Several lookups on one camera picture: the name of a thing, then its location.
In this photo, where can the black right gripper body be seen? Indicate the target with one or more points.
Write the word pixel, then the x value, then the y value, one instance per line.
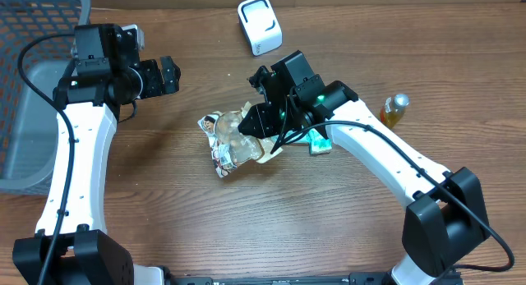
pixel 279 118

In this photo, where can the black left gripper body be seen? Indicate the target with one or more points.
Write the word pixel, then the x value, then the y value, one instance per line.
pixel 152 85

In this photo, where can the teal tissue pack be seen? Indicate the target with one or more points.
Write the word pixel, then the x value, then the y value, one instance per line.
pixel 317 143

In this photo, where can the brown Pantree snack pouch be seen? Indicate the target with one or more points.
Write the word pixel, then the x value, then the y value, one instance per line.
pixel 229 148

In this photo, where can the yellow oil bottle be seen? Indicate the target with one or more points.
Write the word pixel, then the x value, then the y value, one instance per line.
pixel 394 109

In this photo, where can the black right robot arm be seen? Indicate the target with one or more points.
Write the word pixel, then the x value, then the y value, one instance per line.
pixel 445 213

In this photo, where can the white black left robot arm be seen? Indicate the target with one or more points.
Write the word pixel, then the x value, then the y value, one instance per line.
pixel 71 244

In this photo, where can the white barcode scanner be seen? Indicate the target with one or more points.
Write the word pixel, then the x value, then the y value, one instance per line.
pixel 260 26

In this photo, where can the grey plastic mesh basket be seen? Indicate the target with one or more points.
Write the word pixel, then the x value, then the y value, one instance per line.
pixel 29 128

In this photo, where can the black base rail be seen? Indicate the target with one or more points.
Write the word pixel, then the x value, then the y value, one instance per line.
pixel 371 278

